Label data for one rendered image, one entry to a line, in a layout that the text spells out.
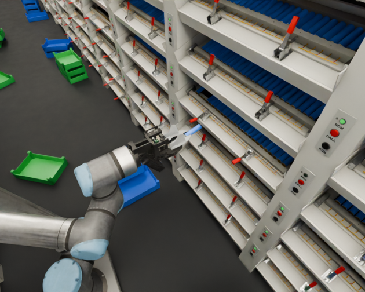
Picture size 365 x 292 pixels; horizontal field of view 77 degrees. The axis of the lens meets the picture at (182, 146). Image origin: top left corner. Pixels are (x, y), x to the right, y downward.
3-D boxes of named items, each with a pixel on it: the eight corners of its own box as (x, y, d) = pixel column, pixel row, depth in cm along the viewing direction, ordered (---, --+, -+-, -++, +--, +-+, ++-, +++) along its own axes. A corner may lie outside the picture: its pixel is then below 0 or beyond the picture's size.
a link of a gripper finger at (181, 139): (195, 130, 74) (170, 141, 72) (194, 142, 79) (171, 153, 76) (190, 124, 76) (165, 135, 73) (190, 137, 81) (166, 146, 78)
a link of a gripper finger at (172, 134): (187, 121, 77) (164, 134, 74) (187, 134, 82) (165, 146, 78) (181, 117, 79) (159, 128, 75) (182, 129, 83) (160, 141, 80)
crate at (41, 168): (15, 178, 167) (10, 171, 161) (33, 157, 180) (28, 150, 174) (53, 185, 162) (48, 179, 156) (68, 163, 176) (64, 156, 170)
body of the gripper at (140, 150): (171, 138, 70) (135, 155, 66) (172, 156, 77) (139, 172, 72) (158, 123, 74) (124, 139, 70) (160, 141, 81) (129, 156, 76)
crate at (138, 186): (120, 210, 150) (117, 204, 144) (108, 187, 161) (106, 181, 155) (160, 188, 161) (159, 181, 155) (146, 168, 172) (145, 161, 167)
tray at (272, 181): (276, 195, 81) (276, 186, 73) (181, 106, 115) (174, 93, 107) (317, 159, 83) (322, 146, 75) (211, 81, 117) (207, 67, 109)
